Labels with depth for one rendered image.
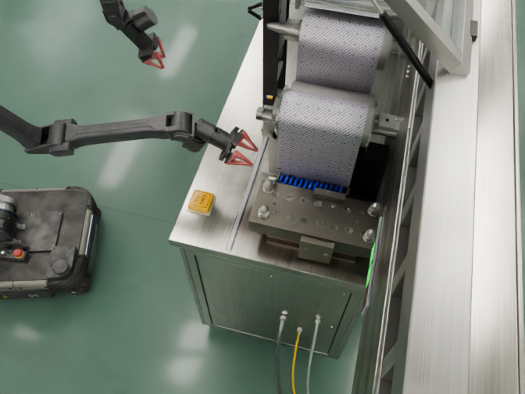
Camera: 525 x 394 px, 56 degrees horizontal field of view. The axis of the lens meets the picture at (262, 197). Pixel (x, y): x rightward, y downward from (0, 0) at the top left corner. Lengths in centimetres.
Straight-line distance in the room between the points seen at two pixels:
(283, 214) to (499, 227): 65
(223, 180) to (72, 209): 108
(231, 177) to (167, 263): 98
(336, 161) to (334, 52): 31
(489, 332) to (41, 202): 219
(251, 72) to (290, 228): 83
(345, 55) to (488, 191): 60
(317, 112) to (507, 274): 64
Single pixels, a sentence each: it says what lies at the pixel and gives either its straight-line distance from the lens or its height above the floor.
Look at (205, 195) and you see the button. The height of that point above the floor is 92.
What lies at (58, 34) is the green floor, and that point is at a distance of 398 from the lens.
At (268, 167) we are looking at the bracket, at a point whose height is 91.
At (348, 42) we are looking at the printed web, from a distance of 149.
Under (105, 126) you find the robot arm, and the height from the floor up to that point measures 120.
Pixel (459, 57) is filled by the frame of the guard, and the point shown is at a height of 169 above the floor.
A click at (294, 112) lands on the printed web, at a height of 130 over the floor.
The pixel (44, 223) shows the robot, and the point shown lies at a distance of 259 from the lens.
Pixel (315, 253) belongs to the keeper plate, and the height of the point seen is 96.
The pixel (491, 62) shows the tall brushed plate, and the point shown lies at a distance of 143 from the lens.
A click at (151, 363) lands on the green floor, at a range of 244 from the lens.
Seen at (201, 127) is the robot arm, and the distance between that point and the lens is 149.
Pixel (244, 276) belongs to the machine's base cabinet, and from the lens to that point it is 171.
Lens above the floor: 231
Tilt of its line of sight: 57 degrees down
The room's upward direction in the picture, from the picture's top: straight up
